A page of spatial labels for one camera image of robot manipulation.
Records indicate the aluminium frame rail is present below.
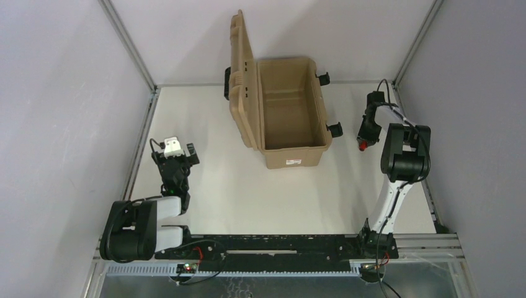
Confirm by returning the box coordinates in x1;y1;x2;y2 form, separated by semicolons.
93;234;464;277

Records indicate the small green circuit board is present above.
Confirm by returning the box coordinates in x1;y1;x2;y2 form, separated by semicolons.
176;263;198;274

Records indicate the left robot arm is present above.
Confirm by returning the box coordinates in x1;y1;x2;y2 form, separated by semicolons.
99;137;200;263

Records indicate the red handled screwdriver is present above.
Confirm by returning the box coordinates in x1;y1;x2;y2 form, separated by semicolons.
359;140;368;151

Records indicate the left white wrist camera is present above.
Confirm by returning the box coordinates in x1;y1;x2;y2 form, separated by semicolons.
163;137;184;158

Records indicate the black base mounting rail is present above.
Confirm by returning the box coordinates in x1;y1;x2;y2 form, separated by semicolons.
154;234;399;273

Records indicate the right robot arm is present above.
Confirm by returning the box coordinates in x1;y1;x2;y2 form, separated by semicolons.
357;91;431;259

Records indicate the tan plastic storage bin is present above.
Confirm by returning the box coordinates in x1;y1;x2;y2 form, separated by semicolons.
224;10;343;169

